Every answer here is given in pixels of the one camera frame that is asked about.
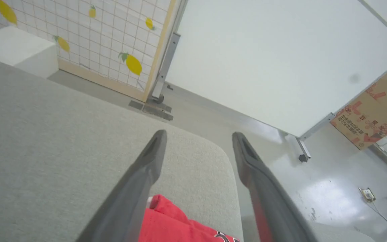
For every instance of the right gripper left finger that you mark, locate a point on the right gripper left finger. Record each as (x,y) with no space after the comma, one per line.
(129,191)

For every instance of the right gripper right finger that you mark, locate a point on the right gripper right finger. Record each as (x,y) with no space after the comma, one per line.
(267,198)

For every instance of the red and white garment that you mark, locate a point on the red and white garment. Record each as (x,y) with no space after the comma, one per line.
(170,223)

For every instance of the panel foot with caster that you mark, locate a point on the panel foot with caster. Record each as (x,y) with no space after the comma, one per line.
(299,148)

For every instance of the large black floor mat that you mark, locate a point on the large black floor mat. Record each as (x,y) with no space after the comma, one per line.
(158,111)

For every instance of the small black floor mat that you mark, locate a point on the small black floor mat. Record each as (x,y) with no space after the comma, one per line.
(135,105)

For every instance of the floor power socket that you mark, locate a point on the floor power socket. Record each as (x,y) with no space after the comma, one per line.
(367,194)

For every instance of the grey fabric sofa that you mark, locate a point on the grey fabric sofa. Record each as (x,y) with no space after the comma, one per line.
(45,134)

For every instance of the printed cardboard box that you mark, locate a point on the printed cardboard box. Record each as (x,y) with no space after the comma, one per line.
(368,117)

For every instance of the grey metal screen foot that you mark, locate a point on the grey metal screen foot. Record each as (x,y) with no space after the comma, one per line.
(166,57)

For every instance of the large white partition panel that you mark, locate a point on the large white partition panel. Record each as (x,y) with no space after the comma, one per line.
(274,57)

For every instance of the lemon print partition screen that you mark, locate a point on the lemon print partition screen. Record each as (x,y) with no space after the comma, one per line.
(106,30)

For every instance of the white box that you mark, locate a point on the white box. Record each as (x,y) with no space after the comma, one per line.
(15,47)

